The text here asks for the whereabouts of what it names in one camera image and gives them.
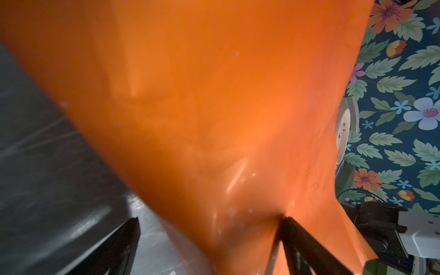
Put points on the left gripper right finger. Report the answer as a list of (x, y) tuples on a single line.
[(304, 254)]

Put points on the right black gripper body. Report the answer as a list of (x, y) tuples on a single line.
[(378, 224)]

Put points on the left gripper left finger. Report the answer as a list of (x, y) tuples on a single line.
[(115, 256)]

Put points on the white round clock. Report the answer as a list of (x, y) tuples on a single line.
[(347, 123)]

